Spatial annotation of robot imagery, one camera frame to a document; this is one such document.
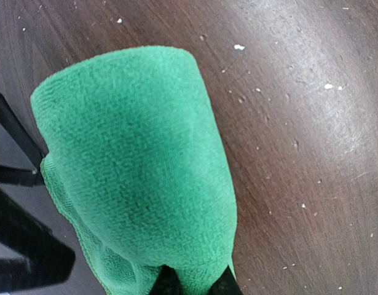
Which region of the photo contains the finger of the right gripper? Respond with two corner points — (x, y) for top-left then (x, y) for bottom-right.
(0, 93), (45, 187)

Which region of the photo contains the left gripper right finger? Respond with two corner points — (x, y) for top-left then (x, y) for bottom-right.
(208, 267), (243, 295)

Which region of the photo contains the green microfiber towel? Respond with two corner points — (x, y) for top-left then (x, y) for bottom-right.
(31, 46), (237, 294)

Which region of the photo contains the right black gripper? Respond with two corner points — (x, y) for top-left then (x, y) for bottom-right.
(0, 190), (76, 293)

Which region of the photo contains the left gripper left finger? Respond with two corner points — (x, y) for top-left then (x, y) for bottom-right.
(149, 265), (183, 295)

